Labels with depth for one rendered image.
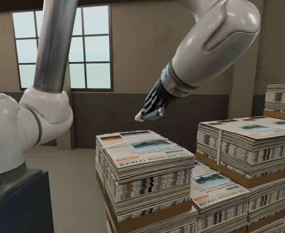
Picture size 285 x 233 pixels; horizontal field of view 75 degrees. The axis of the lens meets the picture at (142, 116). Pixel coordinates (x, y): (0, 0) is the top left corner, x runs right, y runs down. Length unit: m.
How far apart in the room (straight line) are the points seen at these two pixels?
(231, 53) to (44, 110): 0.59
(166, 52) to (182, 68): 2.91
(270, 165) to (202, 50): 0.82
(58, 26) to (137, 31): 2.77
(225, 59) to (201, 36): 0.06
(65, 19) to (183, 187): 0.70
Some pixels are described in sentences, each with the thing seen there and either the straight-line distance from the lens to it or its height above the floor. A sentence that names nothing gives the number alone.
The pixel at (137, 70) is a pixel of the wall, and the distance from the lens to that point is 3.34.
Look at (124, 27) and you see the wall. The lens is 3.51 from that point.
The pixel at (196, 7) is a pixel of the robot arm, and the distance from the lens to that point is 0.53.
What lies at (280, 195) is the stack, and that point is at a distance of 1.25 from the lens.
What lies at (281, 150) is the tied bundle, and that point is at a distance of 1.13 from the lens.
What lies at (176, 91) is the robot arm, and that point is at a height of 1.29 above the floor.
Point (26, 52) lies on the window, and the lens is 4.35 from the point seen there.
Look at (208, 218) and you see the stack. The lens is 0.91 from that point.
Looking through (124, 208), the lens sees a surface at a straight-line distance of 0.65.
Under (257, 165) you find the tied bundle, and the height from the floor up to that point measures 0.93.
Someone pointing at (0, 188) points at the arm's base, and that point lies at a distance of 0.67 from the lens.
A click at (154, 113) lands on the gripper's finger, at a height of 1.22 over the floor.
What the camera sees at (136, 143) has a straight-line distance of 0.77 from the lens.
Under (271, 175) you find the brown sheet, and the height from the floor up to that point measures 0.87.
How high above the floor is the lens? 1.31
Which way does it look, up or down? 11 degrees down
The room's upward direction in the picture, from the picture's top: straight up
